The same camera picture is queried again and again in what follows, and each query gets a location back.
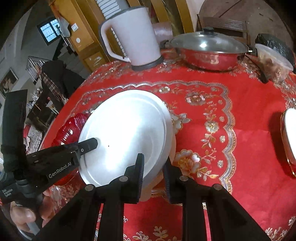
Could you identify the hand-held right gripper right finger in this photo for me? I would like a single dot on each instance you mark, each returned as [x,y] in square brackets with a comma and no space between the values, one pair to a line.
[167,183]

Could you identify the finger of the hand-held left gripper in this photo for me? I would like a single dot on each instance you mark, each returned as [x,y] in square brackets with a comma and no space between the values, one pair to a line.
[89,144]

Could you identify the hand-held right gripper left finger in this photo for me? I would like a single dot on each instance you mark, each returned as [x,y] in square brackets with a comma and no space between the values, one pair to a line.
[140,176]

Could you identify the large red plate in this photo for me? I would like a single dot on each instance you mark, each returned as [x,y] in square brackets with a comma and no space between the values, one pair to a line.
[69,132]

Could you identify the white bowl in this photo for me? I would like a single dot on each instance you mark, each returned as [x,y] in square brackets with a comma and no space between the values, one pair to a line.
[291,134]
[124,129]

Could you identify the red scalloped gold-rimmed plate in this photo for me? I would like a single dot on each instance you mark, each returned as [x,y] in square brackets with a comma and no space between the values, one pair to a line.
[289,166]

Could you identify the person's left hand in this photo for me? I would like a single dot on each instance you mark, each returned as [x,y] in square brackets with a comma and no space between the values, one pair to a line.
[23,215]

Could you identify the plaid scarf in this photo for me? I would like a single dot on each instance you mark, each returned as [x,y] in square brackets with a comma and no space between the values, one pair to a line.
[50,83]

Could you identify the metal stair railing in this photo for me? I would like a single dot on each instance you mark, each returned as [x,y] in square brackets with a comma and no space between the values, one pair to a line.
[34,67]

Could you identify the framed picture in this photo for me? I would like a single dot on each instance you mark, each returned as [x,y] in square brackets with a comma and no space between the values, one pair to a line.
[8,82]

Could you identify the wooden cabinet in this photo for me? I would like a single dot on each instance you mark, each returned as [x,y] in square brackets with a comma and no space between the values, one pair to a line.
[87,46]

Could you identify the white electric kettle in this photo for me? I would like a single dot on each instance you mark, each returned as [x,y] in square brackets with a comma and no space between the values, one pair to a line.
[138,34]

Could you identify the window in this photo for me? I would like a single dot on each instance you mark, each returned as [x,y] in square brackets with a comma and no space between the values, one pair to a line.
[49,30]

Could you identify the grey hanging cloth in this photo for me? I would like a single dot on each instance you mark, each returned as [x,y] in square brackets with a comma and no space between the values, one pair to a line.
[63,25]

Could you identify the steel pot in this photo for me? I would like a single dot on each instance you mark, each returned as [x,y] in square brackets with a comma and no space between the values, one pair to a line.
[208,59]

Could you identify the white slatted shutter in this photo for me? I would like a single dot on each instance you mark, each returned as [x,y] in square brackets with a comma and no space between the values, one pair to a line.
[108,8]

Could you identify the glass pot lid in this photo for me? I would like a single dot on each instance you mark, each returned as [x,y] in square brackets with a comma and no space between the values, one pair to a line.
[196,41]

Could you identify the clear plastic food container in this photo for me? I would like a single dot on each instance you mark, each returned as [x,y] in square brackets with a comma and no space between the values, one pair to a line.
[275,64]

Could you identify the wooden chair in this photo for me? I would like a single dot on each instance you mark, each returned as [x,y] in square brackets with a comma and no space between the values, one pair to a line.
[222,23]

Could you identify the black plastic bag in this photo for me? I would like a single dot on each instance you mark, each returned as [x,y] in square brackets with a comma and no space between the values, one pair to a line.
[277,42]

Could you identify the round wooden tabletop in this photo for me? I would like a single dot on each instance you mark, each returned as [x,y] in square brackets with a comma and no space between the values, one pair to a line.
[261,16]

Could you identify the white wall switch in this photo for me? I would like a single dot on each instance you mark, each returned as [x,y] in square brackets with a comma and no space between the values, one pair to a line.
[74,27]

